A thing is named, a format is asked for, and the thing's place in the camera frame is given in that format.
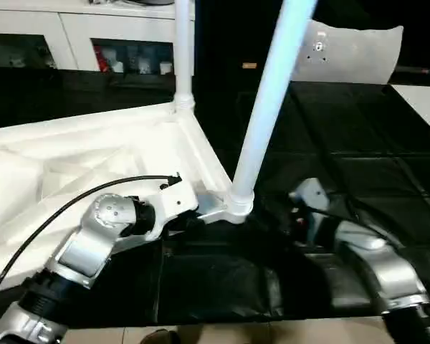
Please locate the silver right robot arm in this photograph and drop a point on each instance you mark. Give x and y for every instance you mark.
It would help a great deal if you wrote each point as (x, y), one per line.
(380, 265)

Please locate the black work mat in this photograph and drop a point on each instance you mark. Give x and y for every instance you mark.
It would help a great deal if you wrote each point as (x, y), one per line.
(222, 287)

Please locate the small yellow label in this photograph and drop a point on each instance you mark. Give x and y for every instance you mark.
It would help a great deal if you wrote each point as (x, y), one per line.
(249, 65)

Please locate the white plastic table top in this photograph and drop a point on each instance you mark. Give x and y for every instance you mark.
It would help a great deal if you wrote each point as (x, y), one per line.
(79, 143)

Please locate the white plastic table leg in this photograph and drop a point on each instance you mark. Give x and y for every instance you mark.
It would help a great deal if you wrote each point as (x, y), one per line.
(272, 86)
(184, 50)

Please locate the white cabinet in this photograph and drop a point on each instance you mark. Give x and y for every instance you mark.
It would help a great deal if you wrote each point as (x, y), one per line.
(57, 36)

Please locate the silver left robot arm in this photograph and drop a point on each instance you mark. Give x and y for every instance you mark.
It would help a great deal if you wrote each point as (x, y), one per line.
(93, 244)

